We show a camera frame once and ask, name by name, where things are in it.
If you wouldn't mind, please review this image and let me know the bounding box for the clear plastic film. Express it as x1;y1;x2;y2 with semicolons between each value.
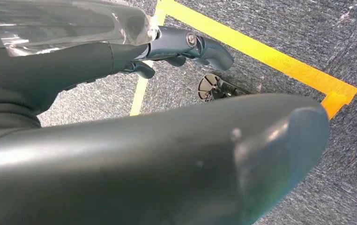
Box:
0;0;160;58

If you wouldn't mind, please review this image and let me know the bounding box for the yellow floor tape square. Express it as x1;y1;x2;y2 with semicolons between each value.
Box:
129;0;357;120

